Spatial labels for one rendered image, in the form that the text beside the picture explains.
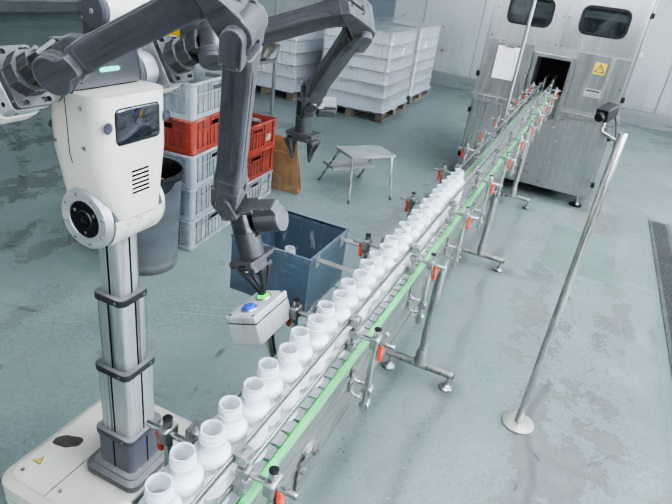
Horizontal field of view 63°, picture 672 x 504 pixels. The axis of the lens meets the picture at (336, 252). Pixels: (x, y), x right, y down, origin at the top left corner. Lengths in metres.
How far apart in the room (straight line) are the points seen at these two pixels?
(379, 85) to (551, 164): 2.87
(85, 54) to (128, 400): 1.05
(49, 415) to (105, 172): 1.52
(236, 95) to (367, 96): 6.85
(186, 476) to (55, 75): 0.73
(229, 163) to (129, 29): 0.29
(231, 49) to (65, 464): 1.56
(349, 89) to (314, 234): 5.89
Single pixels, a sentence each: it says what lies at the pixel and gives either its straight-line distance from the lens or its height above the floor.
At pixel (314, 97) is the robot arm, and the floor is 1.45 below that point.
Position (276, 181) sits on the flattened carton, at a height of 0.08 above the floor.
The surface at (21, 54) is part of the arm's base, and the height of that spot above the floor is 1.59.
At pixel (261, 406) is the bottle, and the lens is 0.99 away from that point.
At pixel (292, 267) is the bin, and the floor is 0.90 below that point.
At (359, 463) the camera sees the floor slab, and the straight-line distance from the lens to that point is 2.46.
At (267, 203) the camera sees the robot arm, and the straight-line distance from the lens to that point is 1.18.
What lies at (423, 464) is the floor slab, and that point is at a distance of 2.53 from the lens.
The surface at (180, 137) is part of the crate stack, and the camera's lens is 3.59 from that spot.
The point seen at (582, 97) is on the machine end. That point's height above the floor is 1.03.
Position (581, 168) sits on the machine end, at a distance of 5.86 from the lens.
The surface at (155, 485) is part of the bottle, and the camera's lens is 0.86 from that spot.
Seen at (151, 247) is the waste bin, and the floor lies 0.20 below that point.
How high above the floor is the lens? 1.80
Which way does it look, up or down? 27 degrees down
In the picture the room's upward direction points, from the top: 8 degrees clockwise
